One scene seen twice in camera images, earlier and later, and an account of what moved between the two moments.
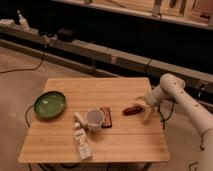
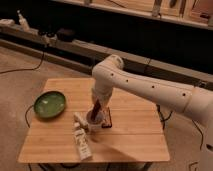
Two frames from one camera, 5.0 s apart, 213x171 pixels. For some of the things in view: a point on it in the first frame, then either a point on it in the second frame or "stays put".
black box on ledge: x=65 y=35 stays put
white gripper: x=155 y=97 → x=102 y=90
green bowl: x=50 y=104 stays put
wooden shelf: x=198 y=12 stays put
